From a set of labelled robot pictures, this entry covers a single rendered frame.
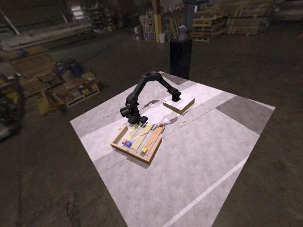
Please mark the orange gridded flat strip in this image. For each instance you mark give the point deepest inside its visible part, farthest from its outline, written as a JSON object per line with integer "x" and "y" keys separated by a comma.
{"x": 158, "y": 130}

